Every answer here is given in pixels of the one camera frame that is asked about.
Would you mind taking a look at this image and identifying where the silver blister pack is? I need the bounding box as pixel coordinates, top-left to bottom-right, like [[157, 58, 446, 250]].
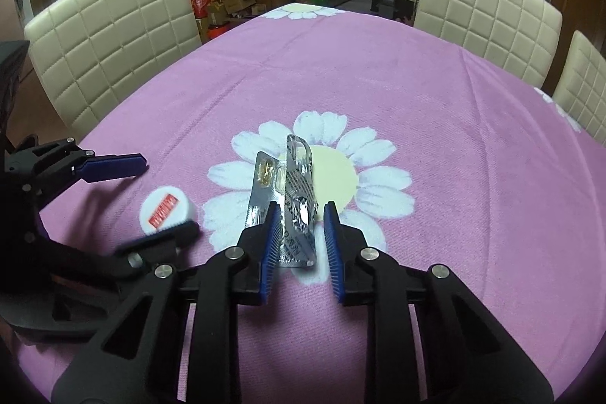
[[277, 133, 317, 268]]

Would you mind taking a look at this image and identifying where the cream quilted dining chair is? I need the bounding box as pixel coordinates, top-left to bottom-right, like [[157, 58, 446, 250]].
[[413, 0, 563, 89], [23, 0, 203, 140], [551, 30, 606, 135]]

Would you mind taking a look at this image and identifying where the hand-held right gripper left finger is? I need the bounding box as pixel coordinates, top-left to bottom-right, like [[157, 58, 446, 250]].
[[51, 200, 282, 404]]

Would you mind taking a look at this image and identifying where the red plastic bag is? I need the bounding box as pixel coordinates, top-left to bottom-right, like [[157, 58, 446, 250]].
[[190, 0, 219, 20]]

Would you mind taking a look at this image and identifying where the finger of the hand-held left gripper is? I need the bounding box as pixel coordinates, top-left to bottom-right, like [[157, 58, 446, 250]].
[[47, 219, 201, 279], [7, 136, 149, 197]]

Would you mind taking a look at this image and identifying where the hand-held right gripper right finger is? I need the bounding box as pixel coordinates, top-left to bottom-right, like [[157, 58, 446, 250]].
[[323, 200, 553, 404]]

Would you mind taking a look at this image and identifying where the white bottle cap red label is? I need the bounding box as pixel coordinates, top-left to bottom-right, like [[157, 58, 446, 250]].
[[141, 186, 196, 237]]

